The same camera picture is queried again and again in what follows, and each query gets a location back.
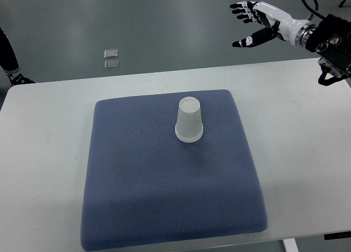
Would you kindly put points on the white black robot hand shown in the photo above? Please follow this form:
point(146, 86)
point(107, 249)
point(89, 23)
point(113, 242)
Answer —
point(277, 24)

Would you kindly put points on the white paper cup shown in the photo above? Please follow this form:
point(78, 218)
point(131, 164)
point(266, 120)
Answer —
point(189, 140)
point(189, 118)

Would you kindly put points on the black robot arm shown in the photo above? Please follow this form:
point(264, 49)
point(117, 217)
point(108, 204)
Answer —
point(331, 40)

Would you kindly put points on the white paper cup on cushion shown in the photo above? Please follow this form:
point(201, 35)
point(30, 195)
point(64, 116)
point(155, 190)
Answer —
point(189, 140)

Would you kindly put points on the upper metal floor plate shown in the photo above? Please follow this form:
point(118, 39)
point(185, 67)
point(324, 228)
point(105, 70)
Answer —
point(110, 53)

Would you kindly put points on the metal floor plate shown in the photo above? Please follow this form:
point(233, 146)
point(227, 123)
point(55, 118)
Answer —
point(110, 53)
point(111, 64)

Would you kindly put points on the lower metal floor plate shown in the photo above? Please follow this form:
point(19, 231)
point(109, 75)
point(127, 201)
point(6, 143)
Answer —
point(111, 64)

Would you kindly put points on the black table control panel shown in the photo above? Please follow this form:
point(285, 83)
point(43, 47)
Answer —
point(339, 235)

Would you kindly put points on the white table leg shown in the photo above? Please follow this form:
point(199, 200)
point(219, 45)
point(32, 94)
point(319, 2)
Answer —
point(290, 245)

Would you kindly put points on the blue textured cushion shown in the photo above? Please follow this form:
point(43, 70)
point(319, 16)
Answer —
point(144, 186)

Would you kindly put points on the black sneaker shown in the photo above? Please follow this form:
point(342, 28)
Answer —
point(19, 79)

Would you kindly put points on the person's dark trouser leg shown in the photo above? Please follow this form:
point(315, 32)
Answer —
point(9, 61)

